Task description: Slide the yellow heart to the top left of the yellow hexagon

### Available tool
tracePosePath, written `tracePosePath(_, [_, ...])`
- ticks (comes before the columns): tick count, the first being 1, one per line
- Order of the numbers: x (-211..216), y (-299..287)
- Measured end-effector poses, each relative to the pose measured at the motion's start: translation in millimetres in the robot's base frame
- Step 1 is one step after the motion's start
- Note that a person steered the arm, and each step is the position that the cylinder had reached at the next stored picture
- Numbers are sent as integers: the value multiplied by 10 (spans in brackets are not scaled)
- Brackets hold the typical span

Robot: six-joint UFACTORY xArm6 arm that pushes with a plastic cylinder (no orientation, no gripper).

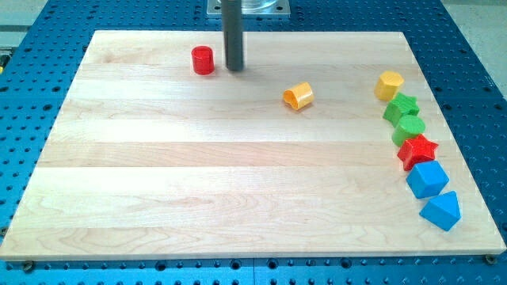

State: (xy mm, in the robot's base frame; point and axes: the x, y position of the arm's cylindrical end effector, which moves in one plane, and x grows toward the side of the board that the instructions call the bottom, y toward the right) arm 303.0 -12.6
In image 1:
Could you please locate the light wooden board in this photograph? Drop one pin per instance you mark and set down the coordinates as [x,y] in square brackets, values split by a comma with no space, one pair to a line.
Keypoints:
[149,160]

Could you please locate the red cylinder block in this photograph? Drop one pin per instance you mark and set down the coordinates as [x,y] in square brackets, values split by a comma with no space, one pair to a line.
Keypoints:
[203,60]

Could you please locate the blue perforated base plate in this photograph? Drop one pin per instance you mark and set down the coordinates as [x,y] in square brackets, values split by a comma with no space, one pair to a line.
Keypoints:
[459,46]

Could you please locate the blue triangle block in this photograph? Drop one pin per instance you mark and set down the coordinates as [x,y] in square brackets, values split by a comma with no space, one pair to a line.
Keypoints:
[442,211]

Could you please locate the green cylinder block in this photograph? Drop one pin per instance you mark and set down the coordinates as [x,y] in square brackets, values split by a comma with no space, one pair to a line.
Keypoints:
[408,127]

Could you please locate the green star block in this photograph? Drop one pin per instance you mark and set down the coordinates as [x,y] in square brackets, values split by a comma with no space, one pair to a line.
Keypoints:
[400,106]

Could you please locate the yellow hexagon block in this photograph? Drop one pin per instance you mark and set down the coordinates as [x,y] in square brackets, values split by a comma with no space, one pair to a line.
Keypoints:
[388,85]

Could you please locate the red star block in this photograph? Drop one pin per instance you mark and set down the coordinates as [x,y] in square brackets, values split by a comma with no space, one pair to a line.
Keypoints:
[416,150]

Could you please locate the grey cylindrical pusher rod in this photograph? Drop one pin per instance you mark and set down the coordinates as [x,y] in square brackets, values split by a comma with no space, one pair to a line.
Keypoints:
[233,34]

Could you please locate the blue cube block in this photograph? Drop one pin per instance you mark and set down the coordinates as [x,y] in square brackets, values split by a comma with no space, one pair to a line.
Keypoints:
[427,179]

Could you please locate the metal robot mounting plate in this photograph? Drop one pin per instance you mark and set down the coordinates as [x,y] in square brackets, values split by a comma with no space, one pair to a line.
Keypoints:
[252,7]

